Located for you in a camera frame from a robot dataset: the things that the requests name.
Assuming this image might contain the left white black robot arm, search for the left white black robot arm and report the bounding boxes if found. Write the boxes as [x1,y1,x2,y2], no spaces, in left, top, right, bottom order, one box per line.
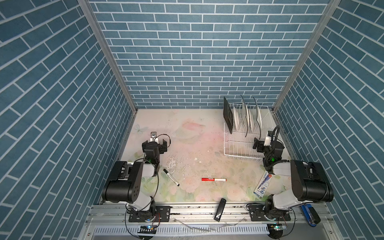
[102,138,168,222]

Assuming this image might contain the white square plate black rim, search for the white square plate black rim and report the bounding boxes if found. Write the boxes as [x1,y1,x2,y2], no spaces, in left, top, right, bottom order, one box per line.
[241,95,249,137]

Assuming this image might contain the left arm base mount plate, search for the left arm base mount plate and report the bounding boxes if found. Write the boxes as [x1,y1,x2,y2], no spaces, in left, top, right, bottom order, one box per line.
[128,206,171,223]

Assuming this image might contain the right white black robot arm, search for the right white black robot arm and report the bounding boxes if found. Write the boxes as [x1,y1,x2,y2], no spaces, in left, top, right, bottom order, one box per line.
[246,137,334,221]

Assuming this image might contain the white wire dish rack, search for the white wire dish rack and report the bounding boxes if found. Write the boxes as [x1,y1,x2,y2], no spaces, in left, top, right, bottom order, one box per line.
[224,103,276,161]

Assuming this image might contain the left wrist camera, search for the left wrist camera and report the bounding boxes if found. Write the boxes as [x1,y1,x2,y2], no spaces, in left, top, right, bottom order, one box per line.
[150,132,158,143]

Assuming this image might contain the black capped white marker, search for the black capped white marker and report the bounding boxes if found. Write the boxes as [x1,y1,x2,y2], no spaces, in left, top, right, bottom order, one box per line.
[163,169,180,187]

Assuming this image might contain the blue black box cutter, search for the blue black box cutter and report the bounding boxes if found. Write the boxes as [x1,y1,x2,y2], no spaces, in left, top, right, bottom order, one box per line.
[300,204,321,227]

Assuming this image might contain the black remote control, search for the black remote control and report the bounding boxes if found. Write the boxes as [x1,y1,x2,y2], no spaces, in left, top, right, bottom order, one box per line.
[214,198,227,222]

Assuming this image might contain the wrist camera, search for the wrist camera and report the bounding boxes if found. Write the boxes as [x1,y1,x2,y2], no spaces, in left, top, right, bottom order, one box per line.
[150,132,158,143]
[264,131,275,146]

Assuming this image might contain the red marker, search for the red marker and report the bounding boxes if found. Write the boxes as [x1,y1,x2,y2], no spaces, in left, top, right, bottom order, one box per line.
[202,178,227,182]

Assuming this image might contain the aluminium front rail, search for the aluminium front rail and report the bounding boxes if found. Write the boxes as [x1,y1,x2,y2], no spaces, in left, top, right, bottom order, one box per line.
[85,202,334,226]

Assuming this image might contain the small white round plate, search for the small white round plate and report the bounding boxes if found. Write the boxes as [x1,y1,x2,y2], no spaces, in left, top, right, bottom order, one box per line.
[233,106,241,131]

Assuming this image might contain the white curved plate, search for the white curved plate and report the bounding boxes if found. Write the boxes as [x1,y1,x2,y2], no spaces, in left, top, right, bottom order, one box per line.
[248,109,255,133]

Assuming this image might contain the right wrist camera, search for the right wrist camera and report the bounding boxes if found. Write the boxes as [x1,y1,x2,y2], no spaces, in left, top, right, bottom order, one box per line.
[264,131,275,146]

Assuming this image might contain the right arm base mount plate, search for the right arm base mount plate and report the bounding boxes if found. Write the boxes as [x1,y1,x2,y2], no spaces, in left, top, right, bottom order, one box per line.
[246,204,291,222]

